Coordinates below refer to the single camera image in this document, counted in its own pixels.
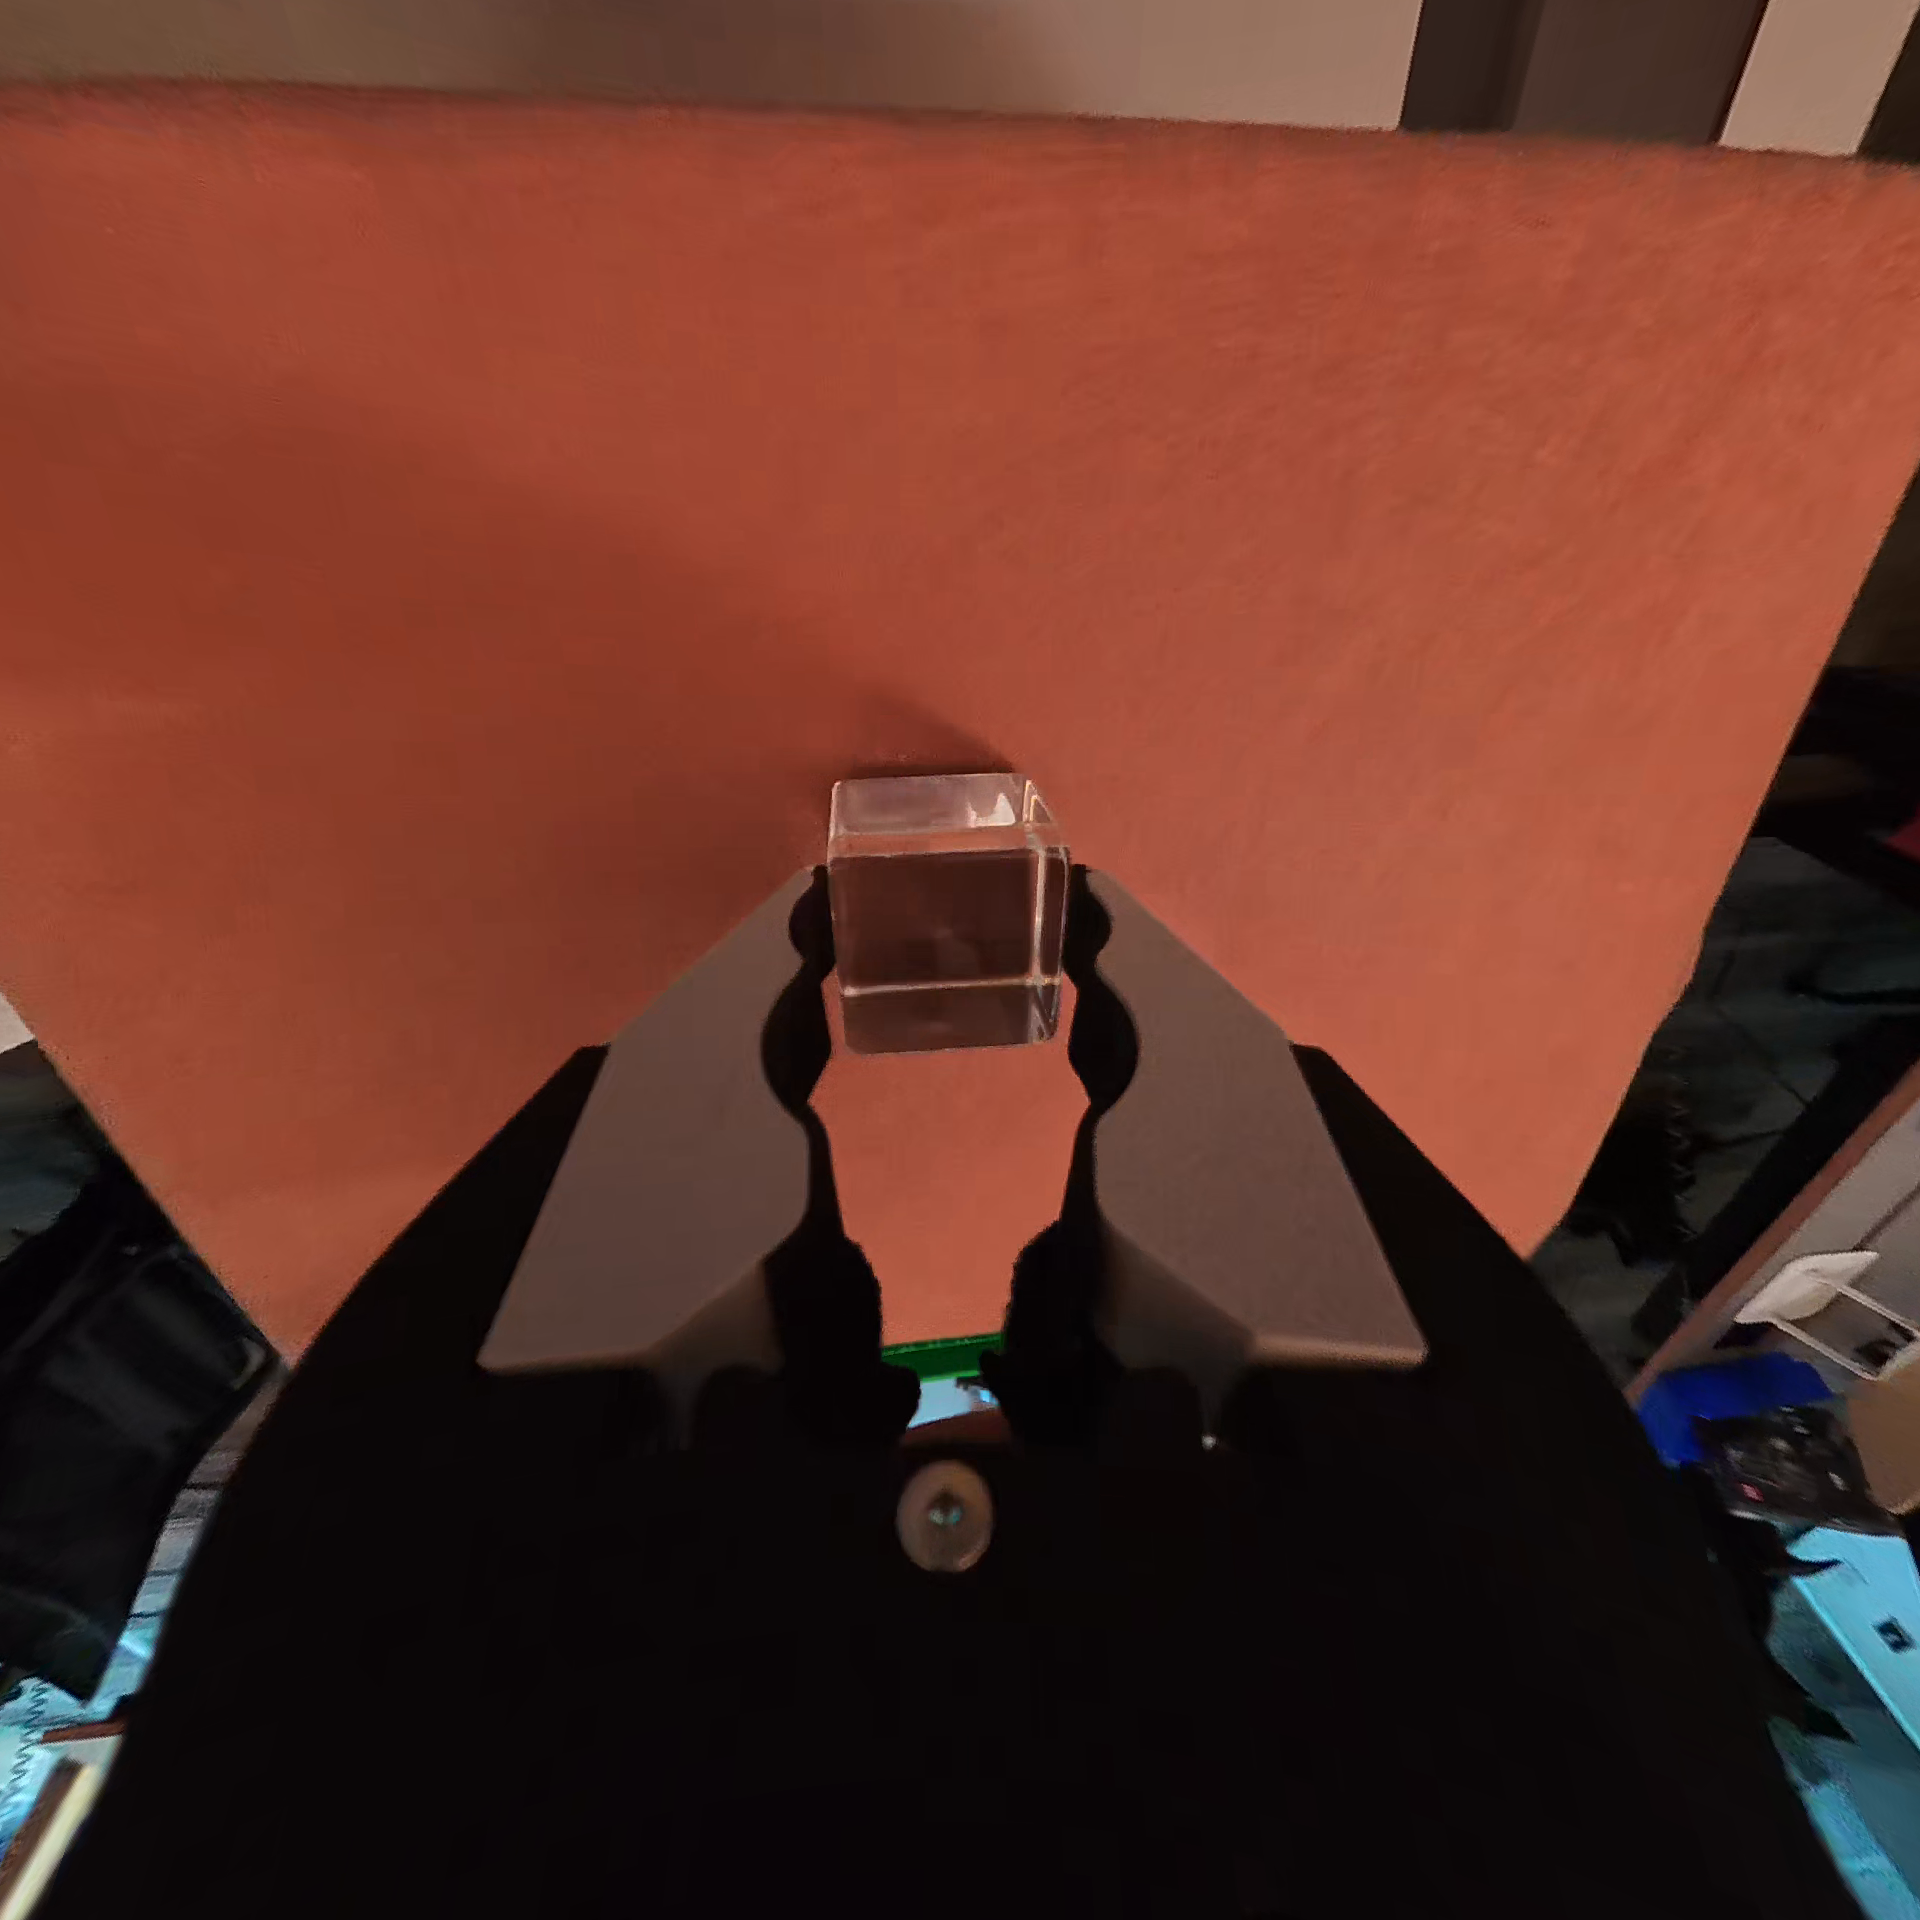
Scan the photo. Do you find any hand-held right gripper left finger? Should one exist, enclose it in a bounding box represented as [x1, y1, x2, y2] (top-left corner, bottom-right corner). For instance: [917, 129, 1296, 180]
[476, 862, 902, 1427]

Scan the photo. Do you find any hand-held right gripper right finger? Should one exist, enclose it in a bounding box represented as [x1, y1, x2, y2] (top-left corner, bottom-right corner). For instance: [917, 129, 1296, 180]
[996, 862, 1428, 1433]

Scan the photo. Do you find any clear acrylic cube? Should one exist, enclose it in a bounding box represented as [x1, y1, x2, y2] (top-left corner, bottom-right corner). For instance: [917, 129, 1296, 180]
[826, 769, 1076, 1056]

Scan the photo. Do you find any light grey desk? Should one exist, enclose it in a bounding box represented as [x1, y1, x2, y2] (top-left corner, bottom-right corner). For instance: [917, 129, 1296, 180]
[0, 0, 1911, 1439]

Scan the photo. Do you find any small blue container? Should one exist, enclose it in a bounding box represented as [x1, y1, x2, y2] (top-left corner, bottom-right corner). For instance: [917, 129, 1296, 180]
[1638, 1353, 1837, 1464]

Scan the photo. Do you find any brown edged grey table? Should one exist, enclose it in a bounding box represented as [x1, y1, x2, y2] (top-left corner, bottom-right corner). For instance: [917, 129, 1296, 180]
[1627, 1056, 1920, 1398]

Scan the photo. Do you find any black office chair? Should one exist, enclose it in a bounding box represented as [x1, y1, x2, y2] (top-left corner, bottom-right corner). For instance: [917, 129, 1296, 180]
[0, 1170, 280, 1698]

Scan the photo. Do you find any white display stand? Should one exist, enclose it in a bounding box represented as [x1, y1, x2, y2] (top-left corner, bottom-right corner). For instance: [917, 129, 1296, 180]
[1737, 1247, 1920, 1379]

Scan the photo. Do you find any black glitter packet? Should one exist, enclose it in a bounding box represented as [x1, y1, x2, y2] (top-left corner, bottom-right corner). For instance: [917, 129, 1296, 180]
[1692, 1402, 1872, 1524]

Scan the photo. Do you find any wooden panel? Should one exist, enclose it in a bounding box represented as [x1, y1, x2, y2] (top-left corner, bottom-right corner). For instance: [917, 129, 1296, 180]
[1845, 1367, 1920, 1517]

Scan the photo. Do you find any rust brown felt bag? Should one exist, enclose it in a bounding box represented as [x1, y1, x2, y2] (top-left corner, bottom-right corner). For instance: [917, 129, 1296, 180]
[0, 81, 1920, 1360]

